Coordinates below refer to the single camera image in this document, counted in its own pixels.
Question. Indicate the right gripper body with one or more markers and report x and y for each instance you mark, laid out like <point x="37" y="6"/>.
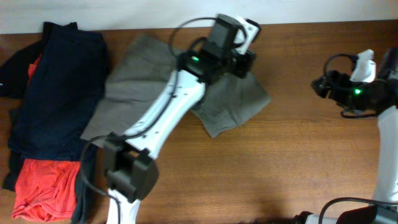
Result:
<point x="351" y="95"/>

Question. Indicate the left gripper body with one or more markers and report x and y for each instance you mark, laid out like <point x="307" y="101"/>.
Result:
<point x="240" y="63"/>

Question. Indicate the grey shorts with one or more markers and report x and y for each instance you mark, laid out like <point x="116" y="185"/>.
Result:
<point x="142" y="74"/>

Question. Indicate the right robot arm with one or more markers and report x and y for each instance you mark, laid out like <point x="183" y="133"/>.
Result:
<point x="382" y="207"/>

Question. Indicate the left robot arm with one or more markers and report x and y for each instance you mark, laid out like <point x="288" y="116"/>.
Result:
<point x="129" y="159"/>

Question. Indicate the navy blue garment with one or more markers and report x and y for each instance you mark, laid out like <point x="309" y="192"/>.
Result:
<point x="61" y="96"/>

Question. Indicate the red mesh garment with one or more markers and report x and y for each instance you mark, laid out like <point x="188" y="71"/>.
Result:
<point x="34" y="185"/>

